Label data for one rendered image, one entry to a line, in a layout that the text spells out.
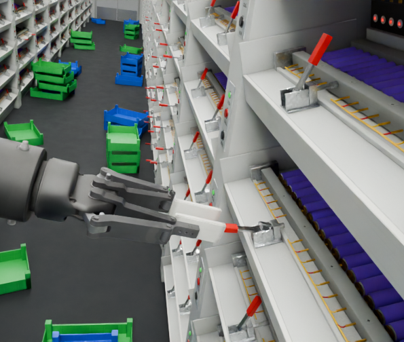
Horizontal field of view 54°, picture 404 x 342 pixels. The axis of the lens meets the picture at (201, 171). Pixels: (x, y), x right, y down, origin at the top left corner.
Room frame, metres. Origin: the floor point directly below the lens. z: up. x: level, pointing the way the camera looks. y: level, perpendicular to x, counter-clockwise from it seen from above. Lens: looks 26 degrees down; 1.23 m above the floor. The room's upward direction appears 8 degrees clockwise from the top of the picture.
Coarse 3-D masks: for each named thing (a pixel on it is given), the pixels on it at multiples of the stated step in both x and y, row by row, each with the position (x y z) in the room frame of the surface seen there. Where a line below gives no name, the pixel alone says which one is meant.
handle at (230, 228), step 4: (228, 224) 0.46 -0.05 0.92; (232, 224) 0.46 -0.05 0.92; (260, 224) 0.47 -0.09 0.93; (228, 228) 0.45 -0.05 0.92; (232, 228) 0.45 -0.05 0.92; (236, 228) 0.46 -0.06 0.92; (240, 228) 0.46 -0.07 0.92; (244, 228) 0.46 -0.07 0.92; (248, 228) 0.46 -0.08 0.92; (252, 228) 0.47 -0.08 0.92; (256, 228) 0.47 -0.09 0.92; (260, 228) 0.47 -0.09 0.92; (224, 232) 0.45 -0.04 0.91; (228, 232) 0.45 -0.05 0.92; (232, 232) 0.45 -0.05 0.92; (236, 232) 0.46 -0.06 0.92; (252, 232) 0.46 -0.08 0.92; (256, 232) 0.46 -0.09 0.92
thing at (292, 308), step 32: (224, 160) 0.64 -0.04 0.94; (256, 160) 0.65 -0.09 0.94; (288, 160) 0.66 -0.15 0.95; (256, 192) 0.60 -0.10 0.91; (256, 224) 0.51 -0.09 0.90; (288, 224) 0.50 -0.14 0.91; (256, 256) 0.44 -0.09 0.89; (288, 256) 0.43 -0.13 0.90; (288, 288) 0.38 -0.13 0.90; (320, 288) 0.37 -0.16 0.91; (288, 320) 0.33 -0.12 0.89; (320, 320) 0.33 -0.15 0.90
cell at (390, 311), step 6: (384, 306) 0.32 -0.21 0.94; (390, 306) 0.32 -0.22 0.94; (396, 306) 0.32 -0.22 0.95; (402, 306) 0.32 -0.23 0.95; (384, 312) 0.31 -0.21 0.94; (390, 312) 0.31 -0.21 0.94; (396, 312) 0.31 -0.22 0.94; (402, 312) 0.31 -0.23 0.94; (384, 318) 0.31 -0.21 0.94; (390, 318) 0.31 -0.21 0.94; (396, 318) 0.31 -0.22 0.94; (402, 318) 0.31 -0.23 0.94; (384, 324) 0.31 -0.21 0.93
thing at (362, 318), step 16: (272, 176) 0.60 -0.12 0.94; (272, 192) 0.57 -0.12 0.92; (288, 208) 0.51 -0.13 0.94; (304, 224) 0.47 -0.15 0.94; (288, 240) 0.45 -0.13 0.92; (304, 240) 0.44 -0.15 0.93; (320, 240) 0.43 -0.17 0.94; (320, 256) 0.40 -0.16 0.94; (320, 272) 0.39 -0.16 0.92; (336, 272) 0.37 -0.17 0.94; (336, 288) 0.35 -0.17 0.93; (352, 288) 0.34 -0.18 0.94; (352, 304) 0.32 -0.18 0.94; (352, 320) 0.32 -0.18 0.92; (368, 320) 0.30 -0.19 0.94; (368, 336) 0.29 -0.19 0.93; (384, 336) 0.28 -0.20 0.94
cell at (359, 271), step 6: (372, 264) 0.38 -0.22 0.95; (354, 270) 0.38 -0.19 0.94; (360, 270) 0.37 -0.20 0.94; (366, 270) 0.37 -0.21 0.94; (372, 270) 0.37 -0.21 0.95; (378, 270) 0.38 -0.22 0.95; (354, 276) 0.37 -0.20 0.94; (360, 276) 0.37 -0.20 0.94; (366, 276) 0.37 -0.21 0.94; (372, 276) 0.37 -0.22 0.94; (354, 282) 0.37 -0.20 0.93
